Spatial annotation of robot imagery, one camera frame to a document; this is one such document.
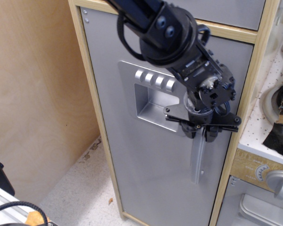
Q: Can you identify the silver oven knob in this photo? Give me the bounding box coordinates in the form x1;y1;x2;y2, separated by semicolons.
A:
266;170;283;201

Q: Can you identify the grey freezer door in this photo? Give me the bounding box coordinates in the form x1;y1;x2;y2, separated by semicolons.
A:
171;0;265;30

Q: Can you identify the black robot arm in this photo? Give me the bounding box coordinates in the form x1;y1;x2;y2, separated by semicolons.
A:
108;0;241;142

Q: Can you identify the aluminium rail base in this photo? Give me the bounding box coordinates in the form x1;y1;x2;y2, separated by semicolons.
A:
0;188;34;225

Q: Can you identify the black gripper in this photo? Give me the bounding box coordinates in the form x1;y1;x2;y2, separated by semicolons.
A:
164;104;241;143

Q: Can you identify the silver oven door handle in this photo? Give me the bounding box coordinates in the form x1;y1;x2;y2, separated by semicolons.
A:
239;194;283;226

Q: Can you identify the silver ice dispenser panel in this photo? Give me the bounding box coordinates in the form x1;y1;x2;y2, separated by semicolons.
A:
118;61;186;137

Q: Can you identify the black box at left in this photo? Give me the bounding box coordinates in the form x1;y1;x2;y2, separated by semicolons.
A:
0;162;15;196

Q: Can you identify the wooden toy kitchen frame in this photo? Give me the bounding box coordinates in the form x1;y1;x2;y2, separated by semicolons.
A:
69;0;283;226

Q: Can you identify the orange tape scrap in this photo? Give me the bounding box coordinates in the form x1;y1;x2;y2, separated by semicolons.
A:
25;211;44;226

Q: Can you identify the black braided cable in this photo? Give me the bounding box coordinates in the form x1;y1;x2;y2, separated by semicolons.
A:
0;200;49;226

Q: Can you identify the grey fridge door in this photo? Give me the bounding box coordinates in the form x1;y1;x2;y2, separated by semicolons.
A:
79;6;254;226

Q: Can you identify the white speckled stove top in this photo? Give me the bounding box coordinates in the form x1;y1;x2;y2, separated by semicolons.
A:
238;31;283;165

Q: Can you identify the black torn tape piece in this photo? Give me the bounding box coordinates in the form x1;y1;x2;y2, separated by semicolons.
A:
262;85;283;156

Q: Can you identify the silver fridge door handle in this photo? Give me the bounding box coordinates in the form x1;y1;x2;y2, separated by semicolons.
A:
190;129;206;184

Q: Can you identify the grey oven door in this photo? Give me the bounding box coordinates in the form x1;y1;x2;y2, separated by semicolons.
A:
216;176;283;226

